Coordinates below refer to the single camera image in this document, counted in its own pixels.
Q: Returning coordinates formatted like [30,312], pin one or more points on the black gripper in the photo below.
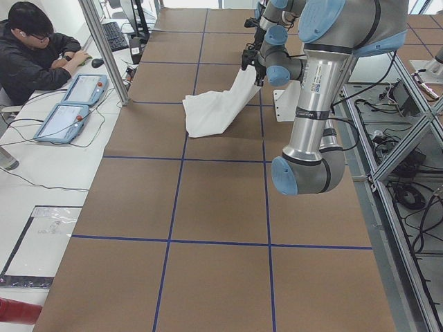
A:
[258,68]
[259,34]

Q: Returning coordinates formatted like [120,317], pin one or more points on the white long-sleeve printed shirt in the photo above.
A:
[212,112]

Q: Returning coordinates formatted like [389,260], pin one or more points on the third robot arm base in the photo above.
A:
[428,71]

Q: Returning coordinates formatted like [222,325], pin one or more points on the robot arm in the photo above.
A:
[316,43]
[272,13]

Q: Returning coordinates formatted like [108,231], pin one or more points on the black keyboard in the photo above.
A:
[114,36]

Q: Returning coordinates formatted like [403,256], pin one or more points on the black computer mouse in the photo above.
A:
[97,62]

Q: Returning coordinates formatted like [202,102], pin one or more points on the upper blue teach pendant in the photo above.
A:
[86,89]

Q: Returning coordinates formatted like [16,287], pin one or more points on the blue teach pendant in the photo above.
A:
[63,123]
[86,89]

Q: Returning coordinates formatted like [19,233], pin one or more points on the lower blue teach pendant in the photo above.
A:
[63,123]

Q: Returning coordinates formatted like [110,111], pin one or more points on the seated person in black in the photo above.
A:
[33,56]

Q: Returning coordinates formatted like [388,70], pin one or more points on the clear plastic sleeve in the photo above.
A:
[39,249]

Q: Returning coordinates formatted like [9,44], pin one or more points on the red fire extinguisher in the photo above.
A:
[17,312]

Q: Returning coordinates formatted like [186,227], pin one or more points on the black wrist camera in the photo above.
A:
[249,56]
[250,23]

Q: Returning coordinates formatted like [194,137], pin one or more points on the aluminium frame post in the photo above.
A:
[95,27]

